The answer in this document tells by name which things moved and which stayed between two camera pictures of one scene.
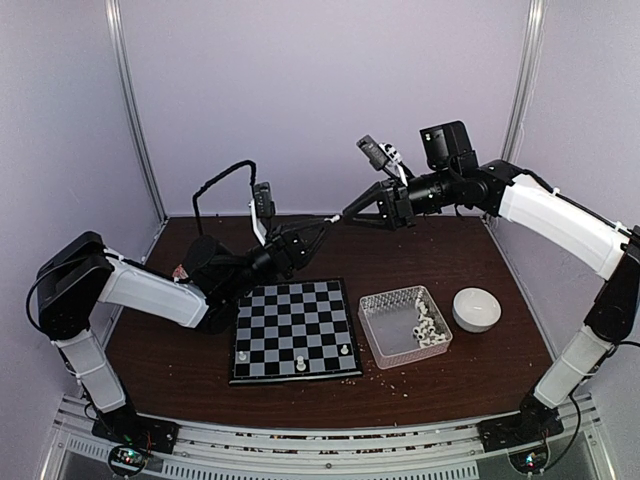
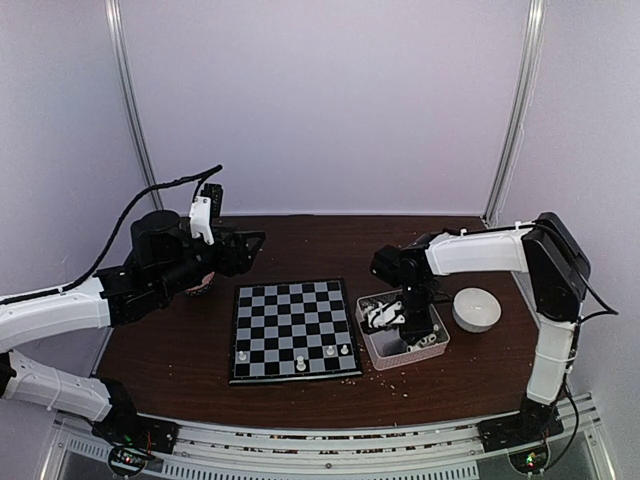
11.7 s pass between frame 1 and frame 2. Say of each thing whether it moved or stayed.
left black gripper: moved
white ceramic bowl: stayed
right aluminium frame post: stayed
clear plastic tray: stayed
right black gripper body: moved
